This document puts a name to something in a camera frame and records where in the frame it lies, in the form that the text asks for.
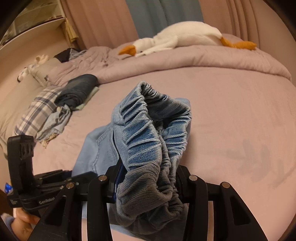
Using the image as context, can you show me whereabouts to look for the wooden bedside shelf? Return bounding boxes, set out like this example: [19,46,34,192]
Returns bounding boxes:
[1,1,78,57]

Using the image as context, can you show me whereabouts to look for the light blue crumpled garment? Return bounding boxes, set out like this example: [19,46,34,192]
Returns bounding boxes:
[36,105,71,148]

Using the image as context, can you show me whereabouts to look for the pink bed sheet mattress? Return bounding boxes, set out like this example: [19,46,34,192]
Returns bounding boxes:
[33,67,295,240]

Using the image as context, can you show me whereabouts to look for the dark navy folded garment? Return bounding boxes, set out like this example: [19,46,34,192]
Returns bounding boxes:
[54,74,99,110]

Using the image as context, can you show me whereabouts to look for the pale green folded cloth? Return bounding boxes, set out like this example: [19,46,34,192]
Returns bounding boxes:
[73,87,99,111]

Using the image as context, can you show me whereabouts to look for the small white plush toy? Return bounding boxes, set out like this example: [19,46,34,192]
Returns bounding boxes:
[17,55,49,83]

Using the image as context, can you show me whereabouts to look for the light blue denim pants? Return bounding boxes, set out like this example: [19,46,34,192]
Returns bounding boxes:
[72,82,192,240]

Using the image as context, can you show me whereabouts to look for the plaid pillow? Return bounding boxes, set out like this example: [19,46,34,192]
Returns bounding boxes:
[13,86,62,138]

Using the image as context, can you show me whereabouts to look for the teal window curtain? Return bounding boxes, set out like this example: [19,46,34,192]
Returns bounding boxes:
[126,0,203,39]

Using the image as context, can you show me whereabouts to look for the lilac rolled comforter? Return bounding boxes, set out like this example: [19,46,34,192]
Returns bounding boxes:
[48,45,292,86]

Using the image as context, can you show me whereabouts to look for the person's left hand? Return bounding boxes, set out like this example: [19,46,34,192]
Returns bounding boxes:
[11,208,40,241]

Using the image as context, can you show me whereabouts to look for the white goose plush toy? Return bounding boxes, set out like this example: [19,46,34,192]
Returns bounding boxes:
[118,21,257,57]

